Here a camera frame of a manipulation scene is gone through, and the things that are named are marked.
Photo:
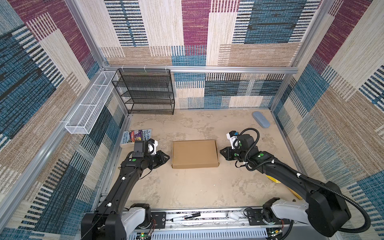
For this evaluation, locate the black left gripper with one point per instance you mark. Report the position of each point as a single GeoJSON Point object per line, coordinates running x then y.
{"type": "Point", "coordinates": [161, 158]}

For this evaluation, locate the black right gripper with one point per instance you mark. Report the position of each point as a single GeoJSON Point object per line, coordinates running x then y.
{"type": "Point", "coordinates": [227, 156]}

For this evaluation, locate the brown cardboard box sheet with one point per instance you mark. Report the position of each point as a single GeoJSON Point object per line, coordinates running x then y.
{"type": "Point", "coordinates": [195, 154]}

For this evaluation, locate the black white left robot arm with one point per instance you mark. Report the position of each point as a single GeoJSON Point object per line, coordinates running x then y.
{"type": "Point", "coordinates": [109, 221]}

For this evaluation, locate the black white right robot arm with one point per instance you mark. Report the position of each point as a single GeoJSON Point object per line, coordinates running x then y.
{"type": "Point", "coordinates": [325, 207]}

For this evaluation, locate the colourful paperback book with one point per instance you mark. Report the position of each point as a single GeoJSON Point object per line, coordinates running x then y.
{"type": "Point", "coordinates": [130, 137]}

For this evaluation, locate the blue-grey glasses case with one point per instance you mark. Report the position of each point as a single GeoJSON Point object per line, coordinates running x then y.
{"type": "Point", "coordinates": [261, 119]}

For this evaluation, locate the small white plastic piece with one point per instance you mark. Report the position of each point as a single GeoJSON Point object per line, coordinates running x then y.
{"type": "Point", "coordinates": [232, 216]}

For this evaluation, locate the black white marker pen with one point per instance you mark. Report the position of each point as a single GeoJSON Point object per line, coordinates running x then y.
{"type": "Point", "coordinates": [186, 217]}

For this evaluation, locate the yellow toy shovel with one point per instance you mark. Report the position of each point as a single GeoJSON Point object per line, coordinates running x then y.
{"type": "Point", "coordinates": [293, 192]}

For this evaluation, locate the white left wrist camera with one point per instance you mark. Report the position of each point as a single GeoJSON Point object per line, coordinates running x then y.
{"type": "Point", "coordinates": [152, 146]}

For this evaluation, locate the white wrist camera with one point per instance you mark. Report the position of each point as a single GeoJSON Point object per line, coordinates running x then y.
{"type": "Point", "coordinates": [232, 136]}
{"type": "Point", "coordinates": [152, 146]}

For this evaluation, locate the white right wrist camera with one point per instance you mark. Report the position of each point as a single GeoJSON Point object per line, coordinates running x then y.
{"type": "Point", "coordinates": [232, 136]}

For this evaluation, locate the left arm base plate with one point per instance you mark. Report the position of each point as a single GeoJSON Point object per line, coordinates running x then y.
{"type": "Point", "coordinates": [158, 220]}

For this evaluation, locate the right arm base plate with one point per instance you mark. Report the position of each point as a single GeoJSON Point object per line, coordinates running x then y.
{"type": "Point", "coordinates": [255, 216]}

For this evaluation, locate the black wire shelf rack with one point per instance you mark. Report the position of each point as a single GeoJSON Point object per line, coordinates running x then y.
{"type": "Point", "coordinates": [145, 91]}

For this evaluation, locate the white wire mesh basket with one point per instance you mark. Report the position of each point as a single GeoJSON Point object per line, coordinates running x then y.
{"type": "Point", "coordinates": [86, 114]}

